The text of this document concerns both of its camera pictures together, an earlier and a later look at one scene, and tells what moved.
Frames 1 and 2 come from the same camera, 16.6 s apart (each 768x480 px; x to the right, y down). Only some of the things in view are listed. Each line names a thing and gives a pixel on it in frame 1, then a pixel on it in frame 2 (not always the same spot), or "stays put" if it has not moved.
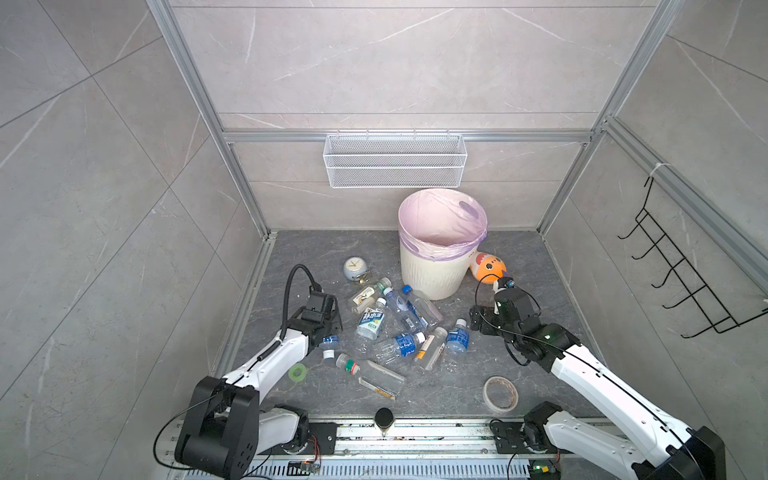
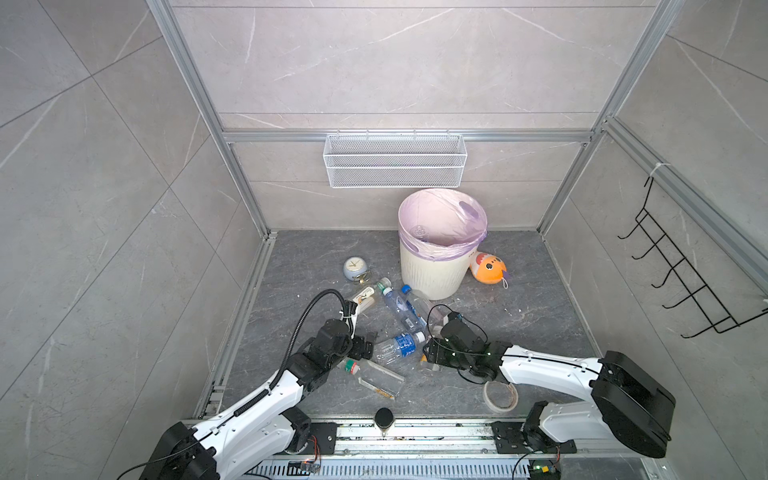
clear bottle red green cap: x=373 y=375 stays put
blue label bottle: x=386 y=351 stays put
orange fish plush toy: x=486 y=268 stays put
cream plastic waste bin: x=439 y=278 stays put
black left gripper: x=336 y=320 -> x=360 y=351
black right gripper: x=487 y=313 -> x=436 y=348
